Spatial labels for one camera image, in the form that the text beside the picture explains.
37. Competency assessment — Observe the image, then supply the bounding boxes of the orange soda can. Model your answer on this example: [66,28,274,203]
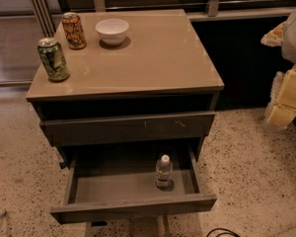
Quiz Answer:
[62,12,87,49]

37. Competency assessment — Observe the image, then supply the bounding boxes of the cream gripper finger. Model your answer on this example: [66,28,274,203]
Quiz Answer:
[260,22,285,47]

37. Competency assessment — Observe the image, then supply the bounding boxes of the black floor cable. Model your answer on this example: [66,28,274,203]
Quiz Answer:
[205,227,242,237]

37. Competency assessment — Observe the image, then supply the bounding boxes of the white ceramic bowl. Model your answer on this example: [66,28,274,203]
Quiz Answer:
[96,19,129,46]

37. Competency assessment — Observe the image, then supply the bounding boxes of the closed top drawer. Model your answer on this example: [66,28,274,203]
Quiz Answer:
[39,112,215,146]

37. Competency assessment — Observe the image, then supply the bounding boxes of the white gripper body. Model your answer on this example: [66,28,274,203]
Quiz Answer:
[264,64,296,130]

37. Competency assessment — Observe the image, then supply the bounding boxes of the open middle drawer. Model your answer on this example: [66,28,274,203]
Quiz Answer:
[50,143,217,224]

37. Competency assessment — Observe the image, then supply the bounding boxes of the grey drawer cabinet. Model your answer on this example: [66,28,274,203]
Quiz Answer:
[25,9,225,237]

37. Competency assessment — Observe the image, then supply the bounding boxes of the clear plastic water bottle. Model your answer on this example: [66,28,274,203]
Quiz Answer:
[156,154,173,188]

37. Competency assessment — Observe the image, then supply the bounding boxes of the green soda can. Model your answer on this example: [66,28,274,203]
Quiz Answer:
[37,38,70,82]

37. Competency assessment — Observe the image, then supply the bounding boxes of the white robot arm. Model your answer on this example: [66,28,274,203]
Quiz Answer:
[260,9,296,131]

